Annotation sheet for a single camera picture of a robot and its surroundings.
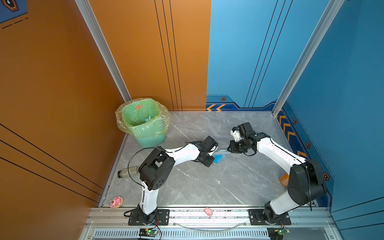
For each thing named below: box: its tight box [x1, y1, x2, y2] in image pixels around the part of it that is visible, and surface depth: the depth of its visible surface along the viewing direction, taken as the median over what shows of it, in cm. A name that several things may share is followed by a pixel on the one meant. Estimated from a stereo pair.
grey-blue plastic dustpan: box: [211, 149, 229, 165], surface depth 95 cm
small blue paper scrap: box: [213, 154, 223, 163], surface depth 95 cm
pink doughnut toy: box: [109, 196, 124, 209], surface depth 77 cm
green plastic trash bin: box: [122, 98, 167, 148], surface depth 91 cm
